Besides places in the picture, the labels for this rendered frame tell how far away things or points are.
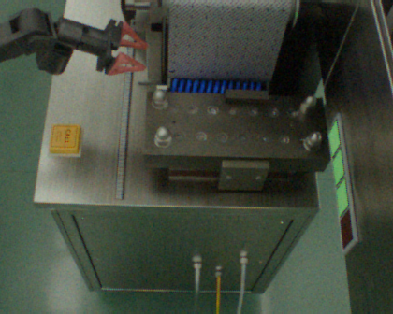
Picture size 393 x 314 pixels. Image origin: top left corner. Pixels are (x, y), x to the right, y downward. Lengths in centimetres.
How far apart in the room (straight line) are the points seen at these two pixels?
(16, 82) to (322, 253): 155
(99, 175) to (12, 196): 107
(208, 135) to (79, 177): 32
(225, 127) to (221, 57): 15
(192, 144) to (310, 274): 115
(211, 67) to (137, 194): 33
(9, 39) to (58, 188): 37
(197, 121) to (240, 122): 9
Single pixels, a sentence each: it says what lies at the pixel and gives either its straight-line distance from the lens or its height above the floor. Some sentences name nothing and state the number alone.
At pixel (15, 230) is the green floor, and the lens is 225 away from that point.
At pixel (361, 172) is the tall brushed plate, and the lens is 91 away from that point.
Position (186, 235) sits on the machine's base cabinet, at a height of 71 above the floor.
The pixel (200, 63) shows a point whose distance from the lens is 120.
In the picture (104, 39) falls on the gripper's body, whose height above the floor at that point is 117.
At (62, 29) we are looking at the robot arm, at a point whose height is 121.
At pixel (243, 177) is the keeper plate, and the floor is 98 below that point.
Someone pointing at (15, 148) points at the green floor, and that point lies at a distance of 242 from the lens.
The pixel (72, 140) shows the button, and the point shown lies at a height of 92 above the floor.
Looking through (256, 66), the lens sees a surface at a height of 108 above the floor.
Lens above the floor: 204
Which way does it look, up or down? 61 degrees down
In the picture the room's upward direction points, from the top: 7 degrees clockwise
